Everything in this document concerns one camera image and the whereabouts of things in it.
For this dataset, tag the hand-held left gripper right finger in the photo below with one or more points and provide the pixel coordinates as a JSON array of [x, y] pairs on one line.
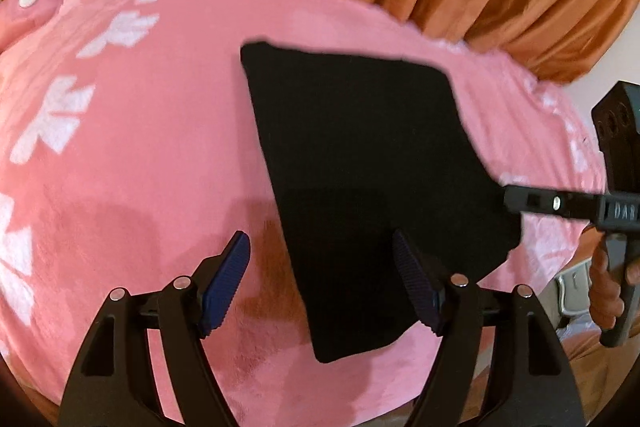
[[415, 277]]

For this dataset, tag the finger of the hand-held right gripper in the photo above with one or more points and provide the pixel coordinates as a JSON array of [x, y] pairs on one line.
[[540, 201]]

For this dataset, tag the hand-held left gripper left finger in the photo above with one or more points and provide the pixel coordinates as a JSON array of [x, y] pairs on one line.
[[230, 272]]

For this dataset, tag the black long-sleeved sweater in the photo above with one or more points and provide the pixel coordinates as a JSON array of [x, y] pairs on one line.
[[360, 132]]

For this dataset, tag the person's right hand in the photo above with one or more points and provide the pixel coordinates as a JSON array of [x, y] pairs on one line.
[[602, 292]]

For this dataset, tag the pink floral blanket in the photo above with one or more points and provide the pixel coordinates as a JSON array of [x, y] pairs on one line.
[[150, 157]]

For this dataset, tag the pink pillow with round button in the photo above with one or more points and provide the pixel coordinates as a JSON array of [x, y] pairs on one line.
[[30, 22]]

